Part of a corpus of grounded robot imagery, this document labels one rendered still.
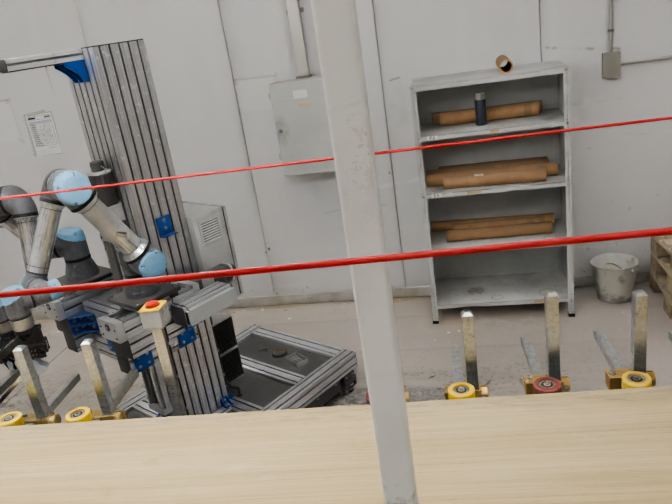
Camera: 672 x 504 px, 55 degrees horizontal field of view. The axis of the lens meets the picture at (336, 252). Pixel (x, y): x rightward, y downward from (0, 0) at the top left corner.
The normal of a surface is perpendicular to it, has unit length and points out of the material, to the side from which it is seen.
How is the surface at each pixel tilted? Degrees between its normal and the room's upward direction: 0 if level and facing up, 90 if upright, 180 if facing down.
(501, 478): 0
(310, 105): 90
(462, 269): 90
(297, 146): 90
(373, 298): 90
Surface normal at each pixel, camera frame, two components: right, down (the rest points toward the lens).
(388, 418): -0.11, 0.36
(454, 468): -0.15, -0.93
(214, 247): 0.77, 0.11
